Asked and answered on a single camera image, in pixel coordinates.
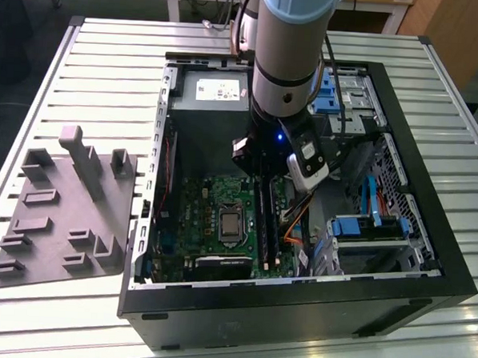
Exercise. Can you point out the grey plastic parts rack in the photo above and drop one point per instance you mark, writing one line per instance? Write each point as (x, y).
(76, 218)

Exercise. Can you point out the white desk with wooden top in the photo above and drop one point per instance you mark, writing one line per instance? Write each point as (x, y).
(400, 15)

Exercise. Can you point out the blue plastic drive latch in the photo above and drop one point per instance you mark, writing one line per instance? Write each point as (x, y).
(327, 99)

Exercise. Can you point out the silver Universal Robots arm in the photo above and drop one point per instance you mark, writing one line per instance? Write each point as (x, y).
(290, 49)

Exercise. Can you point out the grey metal drive cage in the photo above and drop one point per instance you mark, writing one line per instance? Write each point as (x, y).
(354, 121)

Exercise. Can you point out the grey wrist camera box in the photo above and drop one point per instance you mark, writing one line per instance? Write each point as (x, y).
(307, 170)

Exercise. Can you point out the wooden cabinet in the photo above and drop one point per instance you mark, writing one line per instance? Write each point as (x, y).
(459, 34)

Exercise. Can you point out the black case fan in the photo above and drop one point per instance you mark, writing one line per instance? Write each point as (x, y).
(175, 151)

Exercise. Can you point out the metal CPU socket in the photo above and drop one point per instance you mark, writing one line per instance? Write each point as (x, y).
(233, 207)

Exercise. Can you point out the green Dell motherboard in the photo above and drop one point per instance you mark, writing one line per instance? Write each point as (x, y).
(194, 190)

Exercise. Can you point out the black open PC case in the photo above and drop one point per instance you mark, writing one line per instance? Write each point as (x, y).
(279, 321)

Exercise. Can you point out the RAM stick with black chips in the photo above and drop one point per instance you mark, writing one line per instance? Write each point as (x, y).
(274, 229)
(262, 224)

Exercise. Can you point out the blue board connector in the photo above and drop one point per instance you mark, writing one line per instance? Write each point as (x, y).
(168, 245)

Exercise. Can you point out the black Nvidia graphics card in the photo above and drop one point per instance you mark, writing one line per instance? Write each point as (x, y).
(222, 268)

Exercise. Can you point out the grey metal disk bay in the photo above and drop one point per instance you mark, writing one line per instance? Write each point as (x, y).
(371, 247)

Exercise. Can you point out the hard disk in blue carrier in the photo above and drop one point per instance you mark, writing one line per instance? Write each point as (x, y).
(348, 227)

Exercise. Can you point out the silver CPU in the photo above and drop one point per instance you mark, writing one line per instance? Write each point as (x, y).
(231, 223)

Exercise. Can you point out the grey power supply unit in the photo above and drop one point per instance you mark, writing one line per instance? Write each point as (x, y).
(209, 125)

